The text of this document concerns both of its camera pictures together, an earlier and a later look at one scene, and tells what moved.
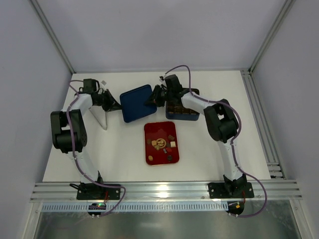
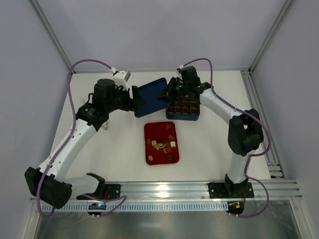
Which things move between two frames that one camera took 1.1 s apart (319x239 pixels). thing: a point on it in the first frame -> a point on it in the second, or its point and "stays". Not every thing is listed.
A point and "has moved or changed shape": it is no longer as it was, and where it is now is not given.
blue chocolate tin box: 176,111 stays
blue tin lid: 133,103 has moved or changed shape
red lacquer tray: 161,143 stays
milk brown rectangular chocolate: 170,137 stays
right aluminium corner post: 277,22 stays
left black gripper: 107,100 -> 134,98
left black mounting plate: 97,191 stays
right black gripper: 158,94 -> 176,87
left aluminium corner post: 46,24 stays
